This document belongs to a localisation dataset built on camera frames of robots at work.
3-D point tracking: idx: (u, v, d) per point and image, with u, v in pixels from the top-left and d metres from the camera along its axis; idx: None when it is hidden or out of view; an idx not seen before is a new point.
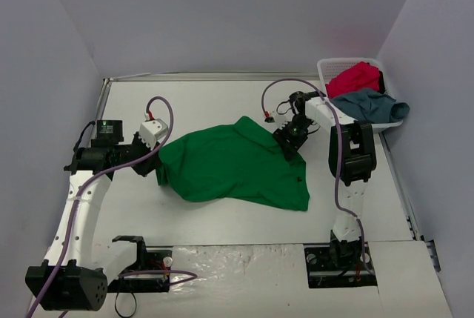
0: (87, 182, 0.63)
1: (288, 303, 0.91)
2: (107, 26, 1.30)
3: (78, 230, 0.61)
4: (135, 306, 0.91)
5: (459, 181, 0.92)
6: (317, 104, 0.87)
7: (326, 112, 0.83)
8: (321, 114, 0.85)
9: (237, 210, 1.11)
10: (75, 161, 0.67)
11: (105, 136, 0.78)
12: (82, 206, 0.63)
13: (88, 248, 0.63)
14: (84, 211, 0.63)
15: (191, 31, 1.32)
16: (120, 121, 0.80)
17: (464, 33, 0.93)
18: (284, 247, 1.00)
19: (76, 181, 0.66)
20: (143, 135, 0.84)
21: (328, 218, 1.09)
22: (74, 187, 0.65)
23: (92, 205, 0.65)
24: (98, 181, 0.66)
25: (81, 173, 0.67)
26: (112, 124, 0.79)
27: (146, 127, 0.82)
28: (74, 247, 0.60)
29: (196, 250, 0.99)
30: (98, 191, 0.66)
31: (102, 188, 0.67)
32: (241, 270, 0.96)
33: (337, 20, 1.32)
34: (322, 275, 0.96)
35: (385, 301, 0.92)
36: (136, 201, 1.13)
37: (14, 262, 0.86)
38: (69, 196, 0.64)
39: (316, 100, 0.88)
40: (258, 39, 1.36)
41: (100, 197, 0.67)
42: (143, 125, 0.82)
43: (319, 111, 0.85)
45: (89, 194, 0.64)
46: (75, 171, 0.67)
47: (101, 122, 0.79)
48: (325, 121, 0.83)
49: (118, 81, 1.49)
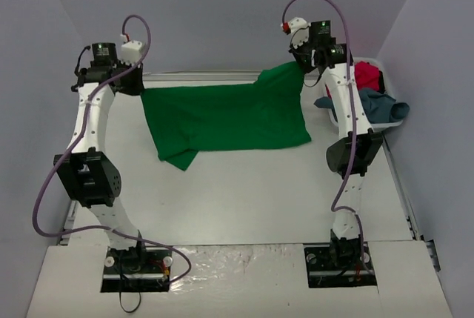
0: (96, 90, 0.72)
1: (287, 303, 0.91)
2: (107, 24, 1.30)
3: (93, 126, 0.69)
4: (138, 303, 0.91)
5: (458, 181, 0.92)
6: (339, 81, 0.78)
7: (344, 99, 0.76)
8: (336, 95, 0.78)
9: (237, 210, 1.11)
10: (82, 78, 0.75)
11: (102, 57, 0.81)
12: (93, 108, 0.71)
13: (102, 145, 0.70)
14: (97, 113, 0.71)
15: (191, 30, 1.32)
16: (113, 44, 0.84)
17: (462, 32, 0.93)
18: (284, 247, 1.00)
19: (85, 91, 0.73)
20: (125, 57, 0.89)
21: (328, 218, 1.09)
22: (84, 96, 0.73)
23: (102, 110, 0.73)
24: (104, 90, 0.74)
25: (88, 86, 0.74)
26: (108, 47, 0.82)
27: (127, 48, 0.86)
28: (91, 139, 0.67)
29: (196, 250, 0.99)
30: (104, 101, 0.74)
31: (107, 101, 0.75)
32: (241, 270, 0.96)
33: (336, 20, 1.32)
34: (322, 274, 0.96)
35: (385, 300, 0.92)
36: (136, 201, 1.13)
37: (15, 260, 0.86)
38: (81, 103, 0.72)
39: (342, 73, 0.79)
40: (258, 38, 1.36)
41: (106, 107, 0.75)
42: (123, 47, 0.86)
43: (335, 90, 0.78)
45: (98, 101, 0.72)
46: (84, 84, 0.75)
47: (96, 44, 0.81)
48: (338, 107, 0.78)
49: None
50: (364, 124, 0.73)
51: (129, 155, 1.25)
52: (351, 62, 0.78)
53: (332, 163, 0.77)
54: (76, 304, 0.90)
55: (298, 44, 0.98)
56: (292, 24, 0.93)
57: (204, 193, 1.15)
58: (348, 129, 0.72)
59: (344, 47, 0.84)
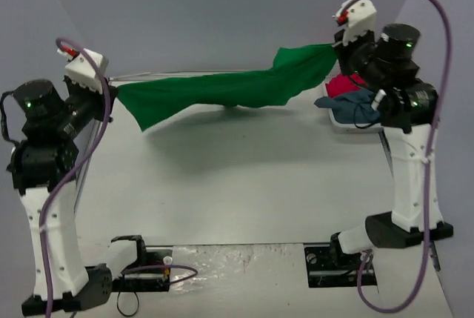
0: (47, 209, 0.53)
1: (287, 302, 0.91)
2: (107, 24, 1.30)
3: (61, 260, 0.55)
4: (138, 304, 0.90)
5: (458, 179, 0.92)
6: (412, 153, 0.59)
7: (413, 180, 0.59)
8: (403, 167, 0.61)
9: (237, 210, 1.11)
10: (20, 177, 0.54)
11: (42, 119, 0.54)
12: (51, 232, 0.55)
13: (78, 263, 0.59)
14: (58, 239, 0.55)
15: (191, 30, 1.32)
16: (49, 90, 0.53)
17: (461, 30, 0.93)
18: (284, 247, 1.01)
19: (32, 204, 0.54)
20: (78, 80, 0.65)
21: (328, 218, 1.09)
22: (32, 211, 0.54)
23: (63, 225, 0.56)
24: (58, 196, 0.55)
25: (32, 192, 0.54)
26: (43, 101, 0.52)
27: (81, 70, 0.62)
28: (61, 279, 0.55)
29: (196, 249, 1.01)
30: (64, 208, 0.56)
31: (66, 199, 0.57)
32: (241, 270, 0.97)
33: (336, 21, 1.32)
34: (323, 274, 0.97)
35: (385, 300, 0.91)
36: (136, 201, 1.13)
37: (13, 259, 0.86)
38: (31, 222, 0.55)
39: (421, 141, 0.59)
40: (258, 38, 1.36)
41: (67, 209, 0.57)
42: (75, 67, 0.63)
43: (404, 162, 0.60)
45: (55, 217, 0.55)
46: (25, 190, 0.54)
47: (24, 102, 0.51)
48: (401, 185, 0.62)
49: (118, 81, 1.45)
50: (435, 217, 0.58)
51: (129, 155, 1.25)
52: (437, 126, 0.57)
53: (371, 232, 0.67)
54: None
55: (351, 39, 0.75)
56: (352, 13, 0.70)
57: (204, 193, 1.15)
58: (412, 222, 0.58)
59: (426, 93, 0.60)
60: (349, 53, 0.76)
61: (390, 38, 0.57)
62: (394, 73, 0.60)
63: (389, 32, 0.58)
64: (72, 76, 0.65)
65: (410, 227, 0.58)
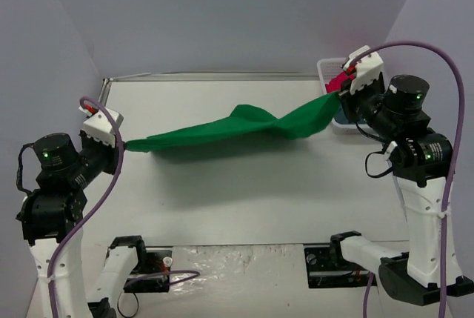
0: (54, 262, 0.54)
1: (288, 303, 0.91)
2: (107, 24, 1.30)
3: (69, 310, 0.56)
4: (138, 307, 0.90)
5: (459, 181, 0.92)
6: (428, 205, 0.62)
7: (431, 236, 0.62)
8: (420, 221, 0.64)
9: (237, 210, 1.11)
10: (28, 230, 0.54)
11: (55, 170, 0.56)
12: (60, 281, 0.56)
13: (85, 306, 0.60)
14: (65, 288, 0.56)
15: (191, 29, 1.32)
16: (66, 143, 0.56)
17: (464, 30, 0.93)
18: (284, 247, 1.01)
19: (41, 254, 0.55)
20: (94, 134, 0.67)
21: (328, 219, 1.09)
22: (41, 261, 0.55)
23: (72, 273, 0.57)
24: (66, 250, 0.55)
25: (41, 242, 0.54)
26: (58, 153, 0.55)
27: (97, 129, 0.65)
28: None
29: (196, 250, 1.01)
30: (72, 257, 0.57)
31: (75, 247, 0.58)
32: (241, 270, 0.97)
33: (337, 20, 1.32)
34: (322, 274, 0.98)
35: (384, 300, 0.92)
36: (135, 201, 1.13)
37: (14, 260, 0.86)
38: (40, 271, 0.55)
39: (435, 195, 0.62)
40: (258, 38, 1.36)
41: (75, 256, 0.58)
42: (89, 124, 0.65)
43: (420, 216, 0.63)
45: (64, 267, 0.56)
46: (34, 240, 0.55)
47: (41, 153, 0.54)
48: (418, 242, 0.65)
49: (117, 81, 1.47)
50: (452, 272, 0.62)
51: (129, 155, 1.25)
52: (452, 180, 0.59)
53: (386, 281, 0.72)
54: None
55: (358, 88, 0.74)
56: (360, 64, 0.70)
57: (204, 193, 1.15)
58: (429, 278, 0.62)
59: (441, 144, 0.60)
60: (355, 101, 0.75)
61: (398, 90, 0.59)
62: (406, 125, 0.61)
63: (398, 85, 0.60)
64: (88, 132, 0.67)
65: (428, 283, 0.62)
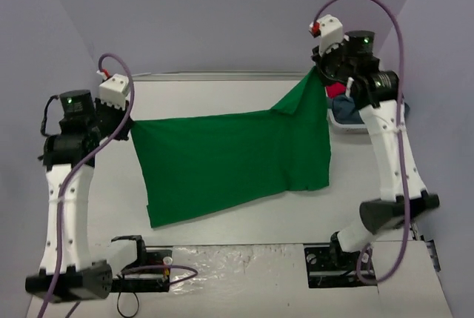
0: (67, 179, 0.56)
1: (288, 303, 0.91)
2: (107, 25, 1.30)
3: (71, 233, 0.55)
4: (138, 304, 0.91)
5: (458, 181, 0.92)
6: (384, 124, 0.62)
7: (391, 151, 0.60)
8: (378, 141, 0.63)
9: (237, 211, 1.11)
10: (49, 156, 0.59)
11: (73, 114, 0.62)
12: (67, 205, 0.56)
13: (86, 247, 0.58)
14: (72, 211, 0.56)
15: (191, 30, 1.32)
16: (87, 93, 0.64)
17: (462, 30, 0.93)
18: (284, 247, 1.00)
19: (55, 176, 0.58)
20: (107, 98, 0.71)
21: (327, 218, 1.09)
22: (54, 184, 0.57)
23: (79, 201, 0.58)
24: (79, 174, 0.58)
25: (58, 167, 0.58)
26: (80, 100, 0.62)
27: (109, 90, 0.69)
28: (69, 253, 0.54)
29: (196, 250, 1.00)
30: (81, 186, 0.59)
31: (85, 181, 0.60)
32: (241, 270, 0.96)
33: (336, 21, 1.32)
34: (323, 274, 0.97)
35: (385, 300, 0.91)
36: (136, 201, 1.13)
37: (14, 259, 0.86)
38: (51, 196, 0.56)
39: (389, 114, 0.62)
40: (258, 38, 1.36)
41: (84, 189, 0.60)
42: (104, 87, 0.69)
43: (379, 137, 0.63)
45: (73, 191, 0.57)
46: (52, 167, 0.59)
47: (65, 99, 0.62)
48: (384, 162, 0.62)
49: None
50: (415, 185, 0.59)
51: (129, 155, 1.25)
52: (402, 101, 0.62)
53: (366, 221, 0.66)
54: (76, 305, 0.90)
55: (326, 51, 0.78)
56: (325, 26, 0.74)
57: None
58: (396, 191, 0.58)
59: (389, 75, 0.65)
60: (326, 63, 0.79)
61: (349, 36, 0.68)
62: (359, 67, 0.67)
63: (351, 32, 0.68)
64: (101, 96, 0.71)
65: (395, 196, 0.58)
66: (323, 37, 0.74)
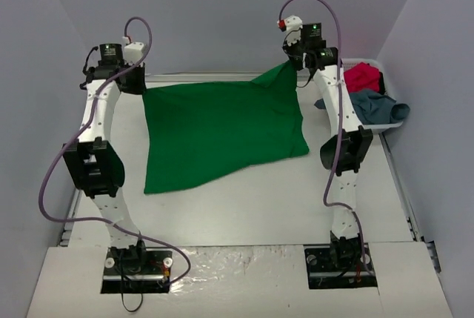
0: (104, 84, 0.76)
1: (288, 304, 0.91)
2: (107, 26, 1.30)
3: (101, 118, 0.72)
4: (141, 299, 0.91)
5: (458, 182, 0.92)
6: (329, 81, 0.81)
7: (334, 98, 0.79)
8: (326, 95, 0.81)
9: (237, 211, 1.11)
10: (90, 75, 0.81)
11: (109, 57, 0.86)
12: (101, 101, 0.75)
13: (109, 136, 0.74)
14: (104, 105, 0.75)
15: (191, 31, 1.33)
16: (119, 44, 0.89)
17: (462, 32, 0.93)
18: (284, 248, 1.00)
19: (94, 87, 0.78)
20: (129, 58, 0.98)
21: (327, 218, 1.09)
22: (92, 91, 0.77)
23: (109, 104, 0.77)
24: (111, 86, 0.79)
25: (96, 82, 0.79)
26: (115, 47, 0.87)
27: (132, 50, 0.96)
28: (99, 129, 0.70)
29: (196, 250, 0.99)
30: (111, 95, 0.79)
31: (112, 98, 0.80)
32: (241, 271, 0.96)
33: (335, 22, 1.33)
34: (323, 276, 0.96)
35: (385, 302, 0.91)
36: (137, 201, 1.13)
37: (15, 259, 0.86)
38: (89, 96, 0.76)
39: (332, 73, 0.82)
40: (258, 39, 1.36)
41: (112, 99, 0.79)
42: (127, 47, 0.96)
43: (326, 91, 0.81)
45: (106, 95, 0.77)
46: (91, 81, 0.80)
47: (104, 45, 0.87)
48: (331, 109, 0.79)
49: None
50: (352, 122, 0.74)
51: (129, 155, 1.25)
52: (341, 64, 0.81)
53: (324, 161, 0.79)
54: (77, 304, 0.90)
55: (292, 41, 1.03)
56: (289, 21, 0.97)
57: (204, 193, 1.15)
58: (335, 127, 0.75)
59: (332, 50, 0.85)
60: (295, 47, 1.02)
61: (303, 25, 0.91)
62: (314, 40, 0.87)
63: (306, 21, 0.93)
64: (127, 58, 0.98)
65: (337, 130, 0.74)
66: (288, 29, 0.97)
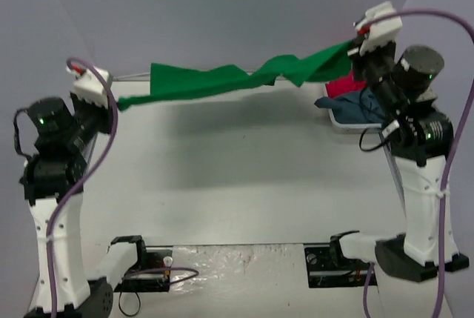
0: (54, 218, 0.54)
1: (287, 302, 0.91)
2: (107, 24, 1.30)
3: (64, 270, 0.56)
4: (140, 302, 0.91)
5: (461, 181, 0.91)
6: (424, 185, 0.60)
7: (428, 215, 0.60)
8: (416, 200, 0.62)
9: (237, 210, 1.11)
10: (31, 187, 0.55)
11: (53, 133, 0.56)
12: (58, 243, 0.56)
13: (81, 275, 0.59)
14: (64, 249, 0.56)
15: (191, 30, 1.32)
16: (59, 101, 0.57)
17: None
18: (284, 247, 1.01)
19: (41, 214, 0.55)
20: (84, 96, 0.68)
21: (328, 217, 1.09)
22: (41, 222, 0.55)
23: (69, 237, 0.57)
24: (67, 208, 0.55)
25: (43, 202, 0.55)
26: (55, 116, 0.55)
27: (88, 87, 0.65)
28: (65, 291, 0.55)
29: (196, 250, 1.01)
30: (70, 218, 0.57)
31: (74, 210, 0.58)
32: (241, 270, 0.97)
33: (336, 21, 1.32)
34: (323, 274, 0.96)
35: (385, 300, 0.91)
36: (137, 201, 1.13)
37: (15, 259, 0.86)
38: (39, 234, 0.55)
39: (432, 174, 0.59)
40: (258, 38, 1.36)
41: (73, 221, 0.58)
42: (80, 85, 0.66)
43: (418, 195, 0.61)
45: (62, 228, 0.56)
46: (35, 201, 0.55)
47: (36, 119, 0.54)
48: (417, 228, 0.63)
49: (118, 81, 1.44)
50: (448, 250, 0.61)
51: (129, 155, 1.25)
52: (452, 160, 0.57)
53: (384, 260, 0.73)
54: None
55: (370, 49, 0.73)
56: (375, 27, 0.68)
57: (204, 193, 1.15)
58: (426, 256, 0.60)
59: (441, 122, 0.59)
60: (364, 61, 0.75)
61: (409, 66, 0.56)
62: (412, 104, 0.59)
63: (410, 59, 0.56)
64: (78, 94, 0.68)
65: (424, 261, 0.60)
66: (371, 40, 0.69)
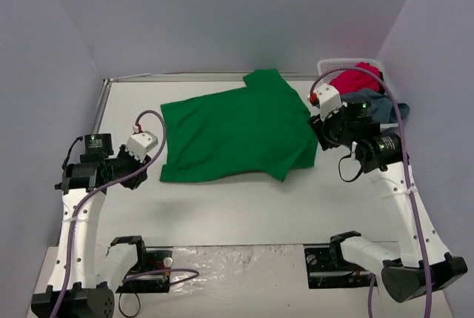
0: (81, 202, 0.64)
1: (288, 304, 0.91)
2: (107, 25, 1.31)
3: (79, 252, 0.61)
4: (139, 306, 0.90)
5: (459, 181, 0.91)
6: (395, 187, 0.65)
7: (405, 214, 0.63)
8: (392, 204, 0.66)
9: (237, 210, 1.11)
10: (67, 179, 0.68)
11: (95, 149, 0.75)
12: (80, 224, 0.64)
13: (93, 264, 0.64)
14: (82, 231, 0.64)
15: (191, 31, 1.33)
16: (108, 135, 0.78)
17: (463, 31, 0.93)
18: (284, 247, 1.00)
19: (69, 201, 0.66)
20: (132, 148, 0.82)
21: (328, 218, 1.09)
22: (68, 207, 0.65)
23: (89, 224, 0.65)
24: (92, 199, 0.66)
25: (73, 193, 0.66)
26: (101, 137, 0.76)
27: (135, 141, 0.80)
28: (77, 270, 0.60)
29: (196, 250, 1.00)
30: (93, 210, 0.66)
31: (96, 207, 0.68)
32: (241, 270, 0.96)
33: (336, 22, 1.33)
34: (323, 275, 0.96)
35: (385, 301, 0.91)
36: (137, 201, 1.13)
37: (17, 259, 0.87)
38: (65, 216, 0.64)
39: (399, 176, 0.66)
40: (258, 39, 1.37)
41: (96, 213, 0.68)
42: (132, 138, 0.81)
43: (390, 199, 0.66)
45: (85, 213, 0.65)
46: (67, 191, 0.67)
47: (89, 137, 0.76)
48: (401, 236, 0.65)
49: (118, 81, 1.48)
50: (437, 250, 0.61)
51: None
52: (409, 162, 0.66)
53: (389, 286, 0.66)
54: None
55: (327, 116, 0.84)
56: (320, 95, 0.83)
57: (204, 193, 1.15)
58: (417, 257, 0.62)
59: (391, 137, 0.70)
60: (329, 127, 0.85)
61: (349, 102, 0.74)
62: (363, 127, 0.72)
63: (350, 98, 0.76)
64: (127, 145, 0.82)
65: (418, 262, 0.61)
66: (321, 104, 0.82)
